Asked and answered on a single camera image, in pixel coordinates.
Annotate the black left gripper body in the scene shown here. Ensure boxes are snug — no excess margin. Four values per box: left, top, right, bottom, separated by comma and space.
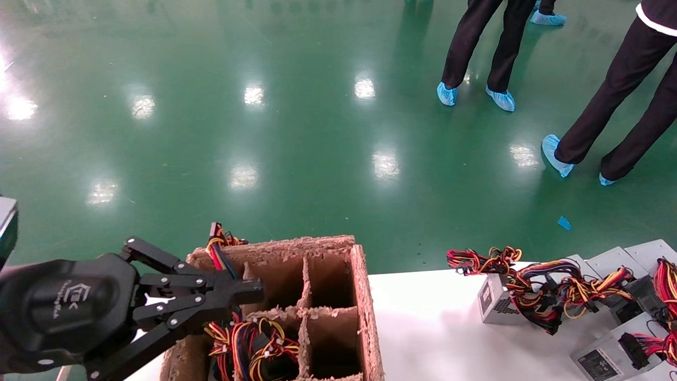
0, 254, 147, 374

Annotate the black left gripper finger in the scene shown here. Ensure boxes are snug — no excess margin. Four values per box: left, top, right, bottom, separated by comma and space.
123, 237, 265, 296
87, 295, 249, 381

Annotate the silver power supply with cables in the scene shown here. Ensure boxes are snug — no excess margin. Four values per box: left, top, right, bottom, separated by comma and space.
561, 247, 670, 326
627, 239, 677, 323
570, 312, 677, 381
447, 246, 588, 337

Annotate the brown cardboard divider box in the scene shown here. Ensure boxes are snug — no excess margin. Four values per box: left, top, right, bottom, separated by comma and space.
161, 234, 385, 381

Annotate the person with white-trimmed dark top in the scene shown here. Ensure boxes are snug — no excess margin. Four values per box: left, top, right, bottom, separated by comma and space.
554, 0, 677, 182

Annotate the red blue cable bundle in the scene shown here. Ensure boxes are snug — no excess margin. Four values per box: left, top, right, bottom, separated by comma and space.
206, 222, 249, 279

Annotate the multicolour power supply cable bundle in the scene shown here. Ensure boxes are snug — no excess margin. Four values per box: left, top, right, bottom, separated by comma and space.
205, 316, 301, 381

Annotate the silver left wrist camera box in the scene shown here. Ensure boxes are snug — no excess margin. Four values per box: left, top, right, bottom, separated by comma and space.
0, 196, 21, 273

